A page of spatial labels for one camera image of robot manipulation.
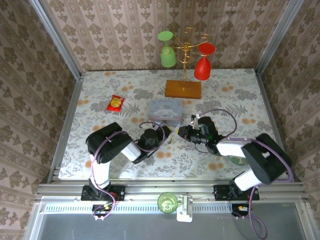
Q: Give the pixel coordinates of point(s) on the blue cartoon tin box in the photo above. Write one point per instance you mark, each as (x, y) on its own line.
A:
(162, 111)

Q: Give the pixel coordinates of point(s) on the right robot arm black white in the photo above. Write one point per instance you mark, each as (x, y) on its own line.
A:
(265, 160)

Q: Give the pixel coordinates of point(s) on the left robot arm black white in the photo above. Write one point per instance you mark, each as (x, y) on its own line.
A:
(107, 142)

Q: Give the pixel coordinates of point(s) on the leaf pattern bowl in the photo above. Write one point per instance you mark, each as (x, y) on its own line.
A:
(237, 161)

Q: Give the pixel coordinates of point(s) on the red snack packet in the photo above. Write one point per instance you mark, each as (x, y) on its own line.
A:
(115, 103)

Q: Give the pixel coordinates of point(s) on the floral tablecloth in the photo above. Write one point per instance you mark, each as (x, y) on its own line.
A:
(150, 82)

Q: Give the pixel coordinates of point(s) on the red wine glass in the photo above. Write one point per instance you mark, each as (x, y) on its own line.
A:
(202, 68)

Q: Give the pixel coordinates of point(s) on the clear green cup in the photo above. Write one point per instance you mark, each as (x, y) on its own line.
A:
(167, 203)

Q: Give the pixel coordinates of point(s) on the green wine glass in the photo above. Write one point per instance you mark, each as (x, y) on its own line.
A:
(167, 58)

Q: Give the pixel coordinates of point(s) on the black connector box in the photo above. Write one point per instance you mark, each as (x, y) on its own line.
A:
(100, 208)
(237, 208)

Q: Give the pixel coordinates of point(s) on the grey metal panel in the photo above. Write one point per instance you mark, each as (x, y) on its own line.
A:
(150, 227)

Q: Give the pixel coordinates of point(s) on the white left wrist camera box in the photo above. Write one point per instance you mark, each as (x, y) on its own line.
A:
(158, 124)

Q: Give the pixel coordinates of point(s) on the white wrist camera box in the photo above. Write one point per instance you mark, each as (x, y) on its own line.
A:
(195, 120)
(158, 124)

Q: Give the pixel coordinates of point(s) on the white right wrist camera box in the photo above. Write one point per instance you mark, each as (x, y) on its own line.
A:
(195, 120)

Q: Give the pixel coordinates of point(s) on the aluminium front rail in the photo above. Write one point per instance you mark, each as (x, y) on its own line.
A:
(162, 187)

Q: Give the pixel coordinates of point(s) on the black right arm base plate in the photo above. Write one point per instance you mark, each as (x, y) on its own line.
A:
(221, 192)

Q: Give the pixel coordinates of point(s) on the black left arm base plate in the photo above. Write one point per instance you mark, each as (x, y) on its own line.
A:
(117, 192)

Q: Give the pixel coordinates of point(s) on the aluminium side rail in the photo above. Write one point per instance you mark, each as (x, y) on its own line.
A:
(265, 100)
(75, 100)

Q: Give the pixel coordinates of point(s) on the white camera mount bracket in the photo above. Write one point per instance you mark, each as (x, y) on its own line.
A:
(185, 212)

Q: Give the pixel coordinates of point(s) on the aluminium corner post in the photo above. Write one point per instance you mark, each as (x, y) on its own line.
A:
(277, 37)
(57, 42)

